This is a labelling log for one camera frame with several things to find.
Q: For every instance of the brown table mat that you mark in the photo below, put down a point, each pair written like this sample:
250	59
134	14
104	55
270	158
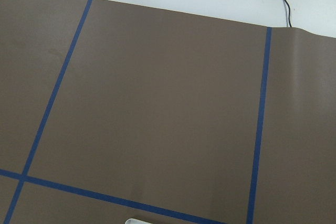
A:
112	113

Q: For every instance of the white rectangular tray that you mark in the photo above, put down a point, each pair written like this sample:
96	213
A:
135	221

